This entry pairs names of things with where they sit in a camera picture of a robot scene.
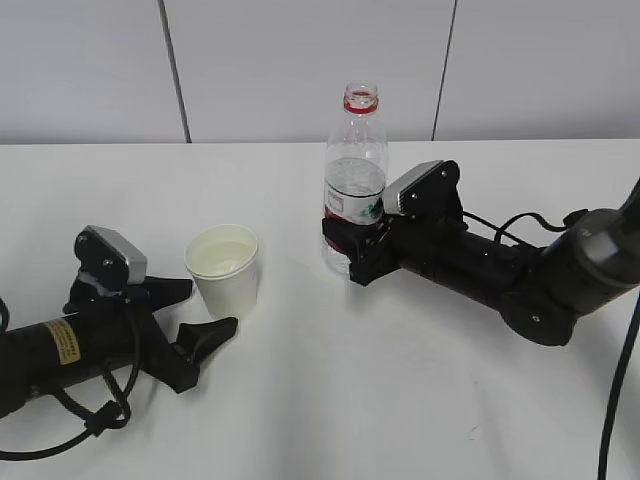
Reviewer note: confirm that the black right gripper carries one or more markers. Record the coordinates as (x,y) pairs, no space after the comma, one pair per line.
(438,250)

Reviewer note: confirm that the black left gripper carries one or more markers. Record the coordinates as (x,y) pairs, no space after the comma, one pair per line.
(117,328)

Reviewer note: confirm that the white paper cup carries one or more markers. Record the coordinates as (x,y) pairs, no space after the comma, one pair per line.
(223,261)

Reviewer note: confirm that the clear water bottle red label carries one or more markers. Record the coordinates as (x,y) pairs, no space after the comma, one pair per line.
(356,159)

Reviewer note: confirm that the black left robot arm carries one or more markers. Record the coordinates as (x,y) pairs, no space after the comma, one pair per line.
(37,358)

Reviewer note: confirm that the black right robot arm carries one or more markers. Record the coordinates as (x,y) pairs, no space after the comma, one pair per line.
(540,293)

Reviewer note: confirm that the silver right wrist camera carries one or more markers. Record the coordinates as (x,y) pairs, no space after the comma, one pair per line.
(428,190)

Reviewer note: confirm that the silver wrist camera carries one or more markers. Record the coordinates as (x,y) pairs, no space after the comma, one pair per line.
(428,190)
(108,261)

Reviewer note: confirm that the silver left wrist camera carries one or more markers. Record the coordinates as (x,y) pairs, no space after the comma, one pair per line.
(108,261)

